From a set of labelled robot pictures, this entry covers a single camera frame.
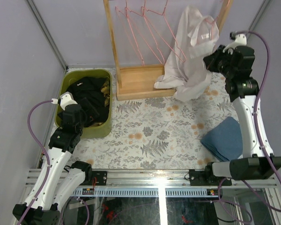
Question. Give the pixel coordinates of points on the wooden clothes rack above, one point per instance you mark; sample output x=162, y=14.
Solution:
x=137, y=82

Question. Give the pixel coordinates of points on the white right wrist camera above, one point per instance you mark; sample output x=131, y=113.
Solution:
x=239, y=39

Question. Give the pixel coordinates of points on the black shirt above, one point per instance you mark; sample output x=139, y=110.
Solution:
x=82, y=88

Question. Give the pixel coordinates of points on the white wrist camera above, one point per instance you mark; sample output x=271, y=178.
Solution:
x=64, y=100
x=239, y=39

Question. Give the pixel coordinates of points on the pink hanger of white shirt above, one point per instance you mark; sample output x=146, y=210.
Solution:
x=220, y=20

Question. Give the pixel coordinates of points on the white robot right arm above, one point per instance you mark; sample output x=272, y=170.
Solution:
x=258, y=161

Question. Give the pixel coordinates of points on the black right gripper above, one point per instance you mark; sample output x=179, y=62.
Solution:
x=210, y=61

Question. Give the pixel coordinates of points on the pink hanger of plaid shirt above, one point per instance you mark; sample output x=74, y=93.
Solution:
x=144, y=34

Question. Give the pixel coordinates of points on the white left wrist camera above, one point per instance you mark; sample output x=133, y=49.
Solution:
x=64, y=100

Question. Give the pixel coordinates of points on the floral patterned tablecloth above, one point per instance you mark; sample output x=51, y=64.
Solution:
x=158, y=133

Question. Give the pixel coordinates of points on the yellow plaid flannel shirt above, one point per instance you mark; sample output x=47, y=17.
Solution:
x=100, y=99

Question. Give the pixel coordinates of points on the pink hanger of black shirt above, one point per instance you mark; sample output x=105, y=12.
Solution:
x=161, y=31

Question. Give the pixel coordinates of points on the white shirt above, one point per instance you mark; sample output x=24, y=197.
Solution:
x=190, y=78

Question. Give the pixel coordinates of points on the grey slotted cable duct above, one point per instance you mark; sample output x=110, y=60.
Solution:
x=145, y=192

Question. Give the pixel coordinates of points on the folded blue cloth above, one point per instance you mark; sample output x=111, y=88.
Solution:
x=224, y=141

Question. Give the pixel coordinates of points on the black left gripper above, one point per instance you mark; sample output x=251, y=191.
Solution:
x=85, y=110

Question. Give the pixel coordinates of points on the pink wire hanger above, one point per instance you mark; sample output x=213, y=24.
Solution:
x=127, y=26

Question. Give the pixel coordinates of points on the aluminium front frame rail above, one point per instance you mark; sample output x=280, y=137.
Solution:
x=135, y=178

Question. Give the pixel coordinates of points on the olive green plastic basket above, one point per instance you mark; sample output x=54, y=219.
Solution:
x=104, y=129

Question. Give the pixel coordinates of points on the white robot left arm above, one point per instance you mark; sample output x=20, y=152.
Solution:
x=44, y=204

